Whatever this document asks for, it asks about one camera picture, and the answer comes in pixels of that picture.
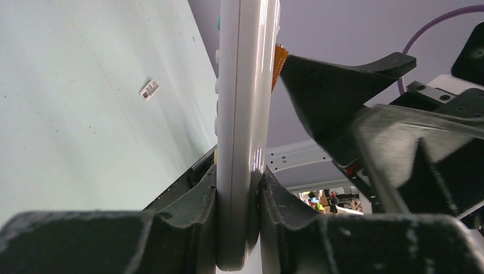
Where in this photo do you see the orange AAA battery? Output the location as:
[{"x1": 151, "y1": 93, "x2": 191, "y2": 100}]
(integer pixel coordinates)
[{"x1": 271, "y1": 44, "x2": 289, "y2": 91}]

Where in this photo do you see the white AC remote control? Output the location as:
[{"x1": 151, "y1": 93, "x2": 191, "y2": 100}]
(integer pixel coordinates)
[{"x1": 215, "y1": 1, "x2": 280, "y2": 271}]

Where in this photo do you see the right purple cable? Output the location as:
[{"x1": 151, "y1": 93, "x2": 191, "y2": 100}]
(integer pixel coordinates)
[{"x1": 397, "y1": 4, "x2": 484, "y2": 95}]

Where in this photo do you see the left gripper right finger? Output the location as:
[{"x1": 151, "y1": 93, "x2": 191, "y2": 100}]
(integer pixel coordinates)
[{"x1": 259, "y1": 170, "x2": 483, "y2": 273}]

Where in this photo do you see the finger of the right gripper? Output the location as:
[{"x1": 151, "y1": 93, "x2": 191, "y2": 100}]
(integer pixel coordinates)
[
  {"x1": 280, "y1": 52, "x2": 417, "y2": 167},
  {"x1": 351, "y1": 104, "x2": 483, "y2": 215}
]

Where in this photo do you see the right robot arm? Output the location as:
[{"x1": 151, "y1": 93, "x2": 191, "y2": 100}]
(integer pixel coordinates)
[{"x1": 267, "y1": 53, "x2": 483, "y2": 219}]

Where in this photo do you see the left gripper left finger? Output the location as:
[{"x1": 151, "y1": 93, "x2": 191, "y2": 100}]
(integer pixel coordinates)
[{"x1": 1, "y1": 167, "x2": 216, "y2": 273}]

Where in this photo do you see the white battery cover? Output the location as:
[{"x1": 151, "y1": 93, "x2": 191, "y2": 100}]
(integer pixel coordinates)
[{"x1": 139, "y1": 79, "x2": 159, "y2": 102}]

